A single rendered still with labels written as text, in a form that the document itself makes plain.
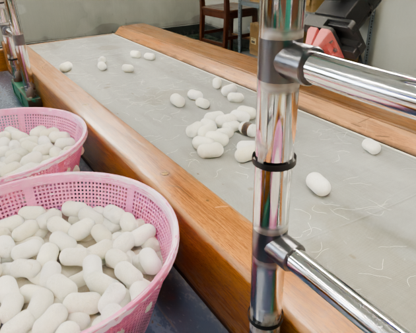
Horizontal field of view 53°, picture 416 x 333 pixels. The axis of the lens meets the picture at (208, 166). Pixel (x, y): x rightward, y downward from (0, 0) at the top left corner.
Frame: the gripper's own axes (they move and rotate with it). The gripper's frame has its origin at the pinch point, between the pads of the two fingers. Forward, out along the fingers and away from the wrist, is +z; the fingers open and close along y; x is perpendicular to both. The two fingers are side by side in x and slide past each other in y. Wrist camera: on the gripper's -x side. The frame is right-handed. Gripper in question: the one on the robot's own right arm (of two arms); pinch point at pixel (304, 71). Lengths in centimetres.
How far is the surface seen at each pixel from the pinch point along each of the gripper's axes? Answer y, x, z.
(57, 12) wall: -425, 75, -22
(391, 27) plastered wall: -129, 160, -137
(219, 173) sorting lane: 9.5, -9.4, 23.0
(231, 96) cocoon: -12.0, 0.8, 9.0
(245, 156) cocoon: 9.6, -7.7, 18.9
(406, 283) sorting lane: 35.9, -7.9, 21.2
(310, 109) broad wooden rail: 0.4, 6.6, 3.1
